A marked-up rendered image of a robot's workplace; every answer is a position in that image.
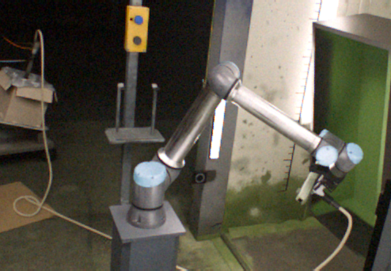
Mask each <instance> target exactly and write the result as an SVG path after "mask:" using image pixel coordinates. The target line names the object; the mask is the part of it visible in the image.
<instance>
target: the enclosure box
mask: <svg viewBox="0 0 391 271"><path fill-rule="evenodd" d="M324 129H326V130H328V131H330V133H332V134H333V135H334V136H336V137H337V138H339V139H341V140H343V141H344V142H345V143H347V144H349V143H356V144H358V145H359V146H360V148H361V150H362V152H363V158H362V159H361V160H360V162H359V164H358V165H356V166H354V167H353V168H352V169H351V170H350V171H349V172H348V173H347V174H346V176H345V179H344V180H343V181H342V182H341V183H340V184H338V186H337V187H336V188H335V189H334V188H333V189H331V190H332V193H331V192H329V191H328V189H327V188H323V189H322V190H324V191H325V192H326V193H327V194H328V195H329V196H331V197H332V198H333V199H334V201H336V202H337V203H338V204H341V207H342V208H343V209H344V210H345V211H346V212H348V214H349V215H350V216H351V230H350V233H349V235H348V237H347V240H346V242H345V243H344V244H345V245H346V246H347V247H348V248H349V249H350V250H352V251H353V252H354V253H355V254H356V255H357V256H358V257H360V258H361V259H362V260H363V261H364V262H365V260H366V254H367V251H368V247H369V244H370V241H371V237H372V234H373V231H374V225H375V221H376V219H377V216H376V215H375V210H376V207H377V203H378V198H379V194H380V192H381V191H383V189H384V186H385V184H386V181H387V179H391V19H388V18H385V17H378V16H374V15H371V14H367V13H362V14H357V15H351V16H346V17H337V18H332V19H327V20H320V21H313V35H312V84H311V131H313V133H315V134H317V135H318V136H319V135H320V134H321V132H322V130H324ZM309 214H311V215H312V216H313V217H314V218H316V219H317V220H318V221H319V222H320V224H322V225H323V226H324V227H326V228H327V229H328V230H329V231H331V232H332V233H333V234H334V235H335V236H336V237H337V238H338V239H339V240H340V241H341V242H342V241H343V239H344V236H345V234H346V232H347V229H348V225H349V219H348V217H347V216H346V215H345V214H344V213H343V212H342V211H340V210H339V209H338V210H336V209H335V208H334V207H333V206H332V205H331V204H328V203H326V202H325V201H323V200H322V199H321V198H319V197H318V196H316V194H315V195H314V194H313V195H312V193H311V194H310V196H309Z"/></svg>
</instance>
